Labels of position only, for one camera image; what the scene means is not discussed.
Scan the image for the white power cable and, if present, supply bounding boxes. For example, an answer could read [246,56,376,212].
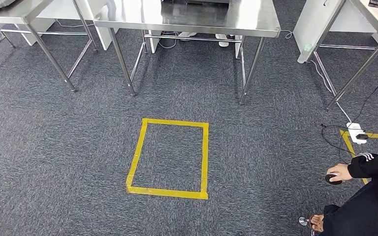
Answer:
[309,59,353,124]

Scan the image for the black floor cable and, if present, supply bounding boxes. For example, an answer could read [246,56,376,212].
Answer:
[320,66,378,158]

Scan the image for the person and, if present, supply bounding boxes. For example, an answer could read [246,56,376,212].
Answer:
[309,152,378,236]

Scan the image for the person's white shoe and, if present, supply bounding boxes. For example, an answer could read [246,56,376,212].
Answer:
[177,31,198,42]
[215,33,231,48]

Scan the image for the chrome chair base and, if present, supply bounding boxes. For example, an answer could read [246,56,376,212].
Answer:
[298,216,317,236]

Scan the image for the person's hand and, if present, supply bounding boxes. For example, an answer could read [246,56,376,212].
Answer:
[326,163,354,183]

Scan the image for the steel workbench table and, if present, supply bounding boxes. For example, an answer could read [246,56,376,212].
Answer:
[0,0,99,93]
[312,0,378,111]
[94,0,282,106]

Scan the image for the white power strip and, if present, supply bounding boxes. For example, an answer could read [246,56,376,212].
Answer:
[346,122,369,145]

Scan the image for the black round mouse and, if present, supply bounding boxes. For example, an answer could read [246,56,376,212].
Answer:
[324,173,343,186]

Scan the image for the thin white cable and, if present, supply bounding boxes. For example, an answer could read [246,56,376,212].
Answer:
[156,30,180,50]
[55,19,86,29]

